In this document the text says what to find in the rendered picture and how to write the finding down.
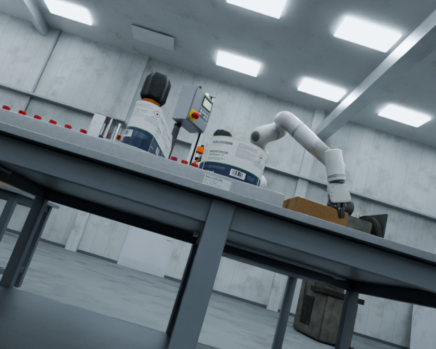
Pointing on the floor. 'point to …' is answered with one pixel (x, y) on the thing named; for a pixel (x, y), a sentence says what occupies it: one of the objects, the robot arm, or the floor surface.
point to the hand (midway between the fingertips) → (341, 214)
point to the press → (333, 312)
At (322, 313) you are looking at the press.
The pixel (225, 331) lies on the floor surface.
